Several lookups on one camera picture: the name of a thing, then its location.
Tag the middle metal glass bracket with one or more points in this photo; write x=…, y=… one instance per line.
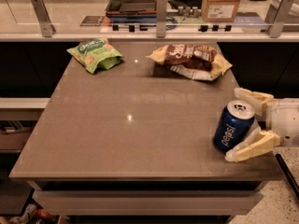
x=161, y=18

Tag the green rice chip bag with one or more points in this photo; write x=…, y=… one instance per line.
x=96, y=53

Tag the snack packets under table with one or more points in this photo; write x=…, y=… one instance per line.
x=31, y=215

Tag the dark tray with orange rim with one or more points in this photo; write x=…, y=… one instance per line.
x=137, y=8

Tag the brown chip bag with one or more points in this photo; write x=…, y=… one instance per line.
x=196, y=62

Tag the blue pepsi can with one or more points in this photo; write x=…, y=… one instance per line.
x=235, y=122

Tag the left metal glass bracket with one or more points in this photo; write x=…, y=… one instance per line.
x=46, y=26

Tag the cardboard box with label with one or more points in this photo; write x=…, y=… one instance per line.
x=219, y=10

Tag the black pole on floor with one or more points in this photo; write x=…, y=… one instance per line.
x=288, y=174

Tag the metal glass bracket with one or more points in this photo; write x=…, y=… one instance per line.
x=46, y=26
x=161, y=18
x=276, y=19

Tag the grey table drawer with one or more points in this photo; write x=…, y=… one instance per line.
x=147, y=203

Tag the right metal glass bracket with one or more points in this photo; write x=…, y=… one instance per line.
x=276, y=19

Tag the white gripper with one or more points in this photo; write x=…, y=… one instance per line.
x=286, y=121

